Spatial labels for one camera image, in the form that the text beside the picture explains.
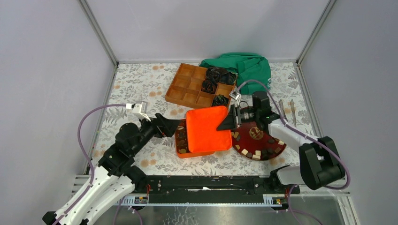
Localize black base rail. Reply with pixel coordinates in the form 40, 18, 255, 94
122, 175, 300, 207

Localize orange chocolate box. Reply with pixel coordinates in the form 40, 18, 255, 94
175, 119, 214, 158

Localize floral table mat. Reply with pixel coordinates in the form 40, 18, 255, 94
92, 62, 314, 176

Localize dark rolled fabric back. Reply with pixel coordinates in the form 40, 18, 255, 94
206, 67, 237, 85

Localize metal serving tongs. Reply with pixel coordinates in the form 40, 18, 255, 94
278, 99, 297, 127

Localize red round plate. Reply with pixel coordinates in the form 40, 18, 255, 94
231, 108, 287, 161

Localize aluminium frame rail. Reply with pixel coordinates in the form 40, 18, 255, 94
63, 174, 358, 225

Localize wooden compartment organizer tray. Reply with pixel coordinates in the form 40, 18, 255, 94
165, 63, 236, 109

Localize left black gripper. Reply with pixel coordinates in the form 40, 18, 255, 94
131, 113, 182, 156

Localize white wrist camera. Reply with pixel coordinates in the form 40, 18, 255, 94
125, 101, 151, 122
229, 91, 242, 102

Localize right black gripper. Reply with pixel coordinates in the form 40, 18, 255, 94
217, 105, 259, 131

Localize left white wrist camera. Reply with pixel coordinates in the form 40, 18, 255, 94
125, 101, 151, 122

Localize green cloth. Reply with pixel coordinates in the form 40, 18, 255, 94
199, 52, 271, 95

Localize dark rolled fabric middle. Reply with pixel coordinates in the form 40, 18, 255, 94
201, 80, 218, 94

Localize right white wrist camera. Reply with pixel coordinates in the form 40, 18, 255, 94
229, 91, 242, 102

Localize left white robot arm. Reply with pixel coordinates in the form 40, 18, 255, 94
42, 113, 181, 225

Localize orange box lid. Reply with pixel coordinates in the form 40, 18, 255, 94
186, 105, 232, 153

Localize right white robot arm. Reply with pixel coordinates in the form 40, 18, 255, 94
217, 91, 351, 193

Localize dark rolled fabric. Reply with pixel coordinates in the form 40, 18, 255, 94
211, 94, 230, 107
201, 80, 218, 94
206, 67, 237, 85

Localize dark rolled fabric front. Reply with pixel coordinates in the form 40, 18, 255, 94
211, 94, 230, 107

